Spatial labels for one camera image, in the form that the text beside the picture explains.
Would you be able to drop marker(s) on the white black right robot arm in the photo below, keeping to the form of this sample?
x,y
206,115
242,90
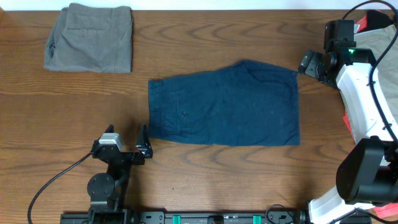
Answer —
x,y
367,178

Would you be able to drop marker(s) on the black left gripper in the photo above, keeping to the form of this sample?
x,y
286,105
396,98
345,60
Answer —
x,y
126,154

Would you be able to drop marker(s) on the black garment in pile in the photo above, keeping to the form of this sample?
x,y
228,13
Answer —
x,y
377,20

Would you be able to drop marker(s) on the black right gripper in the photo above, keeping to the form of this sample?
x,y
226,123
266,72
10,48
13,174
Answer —
x,y
314,69

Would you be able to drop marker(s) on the beige garment in pile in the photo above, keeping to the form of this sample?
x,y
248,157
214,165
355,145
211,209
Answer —
x,y
377,41

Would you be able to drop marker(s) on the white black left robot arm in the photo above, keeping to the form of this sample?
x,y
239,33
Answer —
x,y
107,190

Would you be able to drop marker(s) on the dark blue shorts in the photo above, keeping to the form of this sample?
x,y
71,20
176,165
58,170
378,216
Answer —
x,y
249,103

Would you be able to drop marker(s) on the folded grey shorts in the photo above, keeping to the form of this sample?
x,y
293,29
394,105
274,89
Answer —
x,y
90,39

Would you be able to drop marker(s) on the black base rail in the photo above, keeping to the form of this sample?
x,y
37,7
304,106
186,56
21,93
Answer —
x,y
129,217

